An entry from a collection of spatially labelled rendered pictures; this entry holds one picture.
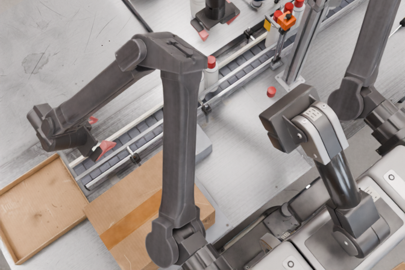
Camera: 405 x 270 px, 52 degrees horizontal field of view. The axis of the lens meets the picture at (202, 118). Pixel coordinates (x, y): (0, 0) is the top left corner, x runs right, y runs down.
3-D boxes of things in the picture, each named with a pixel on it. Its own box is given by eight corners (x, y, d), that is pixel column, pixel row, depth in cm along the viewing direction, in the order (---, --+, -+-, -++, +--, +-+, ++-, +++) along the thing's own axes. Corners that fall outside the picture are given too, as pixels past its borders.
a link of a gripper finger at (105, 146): (111, 124, 120) (87, 127, 112) (125, 142, 118) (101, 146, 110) (100, 140, 123) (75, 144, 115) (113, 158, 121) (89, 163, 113)
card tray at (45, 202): (59, 155, 155) (55, 152, 151) (95, 211, 147) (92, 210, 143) (-13, 204, 149) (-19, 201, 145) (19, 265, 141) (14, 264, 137)
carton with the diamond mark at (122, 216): (174, 169, 149) (166, 146, 124) (216, 222, 142) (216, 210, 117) (104, 221, 143) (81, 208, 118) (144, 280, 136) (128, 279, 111)
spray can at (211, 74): (213, 78, 159) (212, 50, 140) (220, 87, 158) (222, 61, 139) (202, 85, 158) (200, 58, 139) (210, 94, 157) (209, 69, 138)
